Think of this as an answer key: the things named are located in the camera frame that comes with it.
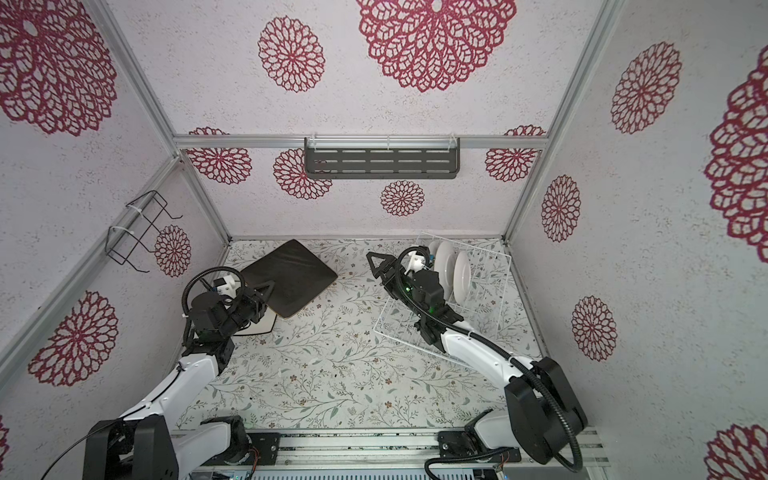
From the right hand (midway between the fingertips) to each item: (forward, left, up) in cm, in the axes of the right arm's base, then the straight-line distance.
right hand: (372, 257), depth 75 cm
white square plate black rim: (-13, +29, -13) cm, 34 cm away
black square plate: (+2, +22, -10) cm, 24 cm away
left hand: (-2, +27, -10) cm, 29 cm away
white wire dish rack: (+6, -37, -31) cm, 48 cm away
